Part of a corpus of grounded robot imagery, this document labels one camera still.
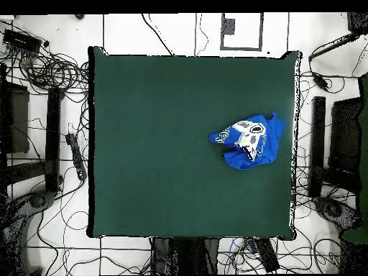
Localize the black stand bar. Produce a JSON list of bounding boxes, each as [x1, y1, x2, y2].
[[44, 86, 65, 193], [308, 96, 327, 198]]

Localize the blue printed t-shirt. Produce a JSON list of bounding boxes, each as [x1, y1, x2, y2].
[[208, 111, 287, 171]]

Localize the black rod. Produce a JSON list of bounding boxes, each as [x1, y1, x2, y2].
[[308, 32, 360, 63]]

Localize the black power strip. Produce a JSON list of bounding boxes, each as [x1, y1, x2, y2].
[[245, 238, 280, 273], [65, 132, 88, 181]]

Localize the black power adapter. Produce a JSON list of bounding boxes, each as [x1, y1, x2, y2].
[[311, 71, 329, 91]]

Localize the coiled black cables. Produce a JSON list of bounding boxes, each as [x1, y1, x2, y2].
[[17, 51, 90, 94]]

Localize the black box device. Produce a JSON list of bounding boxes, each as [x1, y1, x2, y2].
[[2, 28, 43, 53]]

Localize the dark grey square patch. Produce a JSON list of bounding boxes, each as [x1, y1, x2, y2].
[[221, 17, 236, 36]]

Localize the black speckled box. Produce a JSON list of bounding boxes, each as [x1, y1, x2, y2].
[[346, 11, 368, 34]]

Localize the dark green table cloth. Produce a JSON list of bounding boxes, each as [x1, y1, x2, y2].
[[87, 45, 302, 242]]

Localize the black flat panel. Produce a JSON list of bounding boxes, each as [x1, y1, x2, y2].
[[328, 96, 364, 174], [0, 81, 30, 155]]

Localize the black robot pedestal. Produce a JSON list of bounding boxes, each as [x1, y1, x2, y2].
[[151, 237, 221, 276]]

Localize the grey square floor frame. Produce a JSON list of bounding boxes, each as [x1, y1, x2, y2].
[[219, 11, 264, 52]]

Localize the grey chair base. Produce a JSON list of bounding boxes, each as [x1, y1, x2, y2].
[[28, 189, 56, 209], [313, 196, 362, 231]]

